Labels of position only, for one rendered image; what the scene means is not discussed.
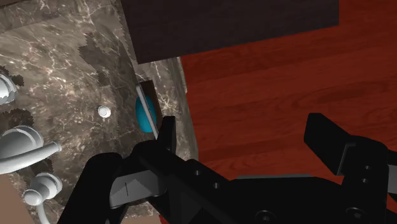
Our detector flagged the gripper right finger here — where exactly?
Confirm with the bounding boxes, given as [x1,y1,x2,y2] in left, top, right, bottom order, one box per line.
[303,113,397,224]

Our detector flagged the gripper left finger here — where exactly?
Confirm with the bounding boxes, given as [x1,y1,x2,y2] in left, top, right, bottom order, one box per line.
[58,116,232,224]

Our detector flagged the teal oval object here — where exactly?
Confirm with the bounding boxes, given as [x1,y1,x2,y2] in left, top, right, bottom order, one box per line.
[135,95,158,134]

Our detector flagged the thin grey flat slab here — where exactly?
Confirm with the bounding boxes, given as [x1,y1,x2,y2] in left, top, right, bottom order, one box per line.
[135,80,164,139]

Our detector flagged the small white round knob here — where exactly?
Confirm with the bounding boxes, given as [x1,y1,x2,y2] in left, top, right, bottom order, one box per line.
[97,105,112,118]

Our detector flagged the silver faucet spout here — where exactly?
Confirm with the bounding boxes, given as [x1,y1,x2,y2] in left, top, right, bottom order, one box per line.
[0,125,63,175]

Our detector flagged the silver faucet handle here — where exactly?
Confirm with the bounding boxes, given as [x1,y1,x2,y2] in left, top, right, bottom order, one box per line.
[22,171,64,224]
[0,73,18,106]

